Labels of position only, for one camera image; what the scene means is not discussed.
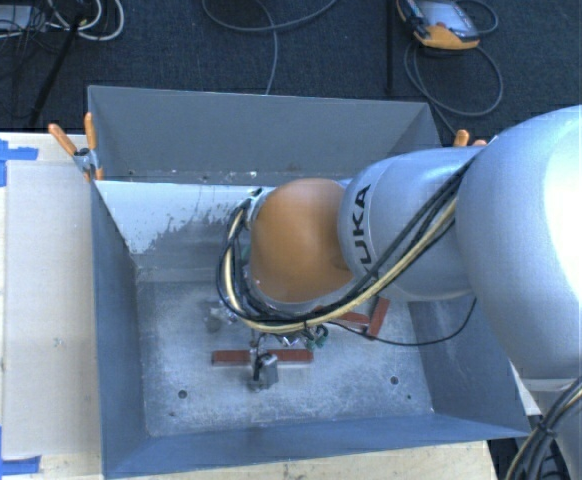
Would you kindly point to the grey metal bin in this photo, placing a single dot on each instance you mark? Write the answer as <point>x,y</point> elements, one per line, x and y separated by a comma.
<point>321,398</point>

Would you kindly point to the red-brown flat block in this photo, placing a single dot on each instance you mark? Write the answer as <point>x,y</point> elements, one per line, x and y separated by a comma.
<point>378,318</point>
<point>231,357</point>
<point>355,318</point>

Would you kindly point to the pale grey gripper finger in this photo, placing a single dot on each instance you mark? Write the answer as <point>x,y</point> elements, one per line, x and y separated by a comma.
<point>217,317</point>
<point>269,374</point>

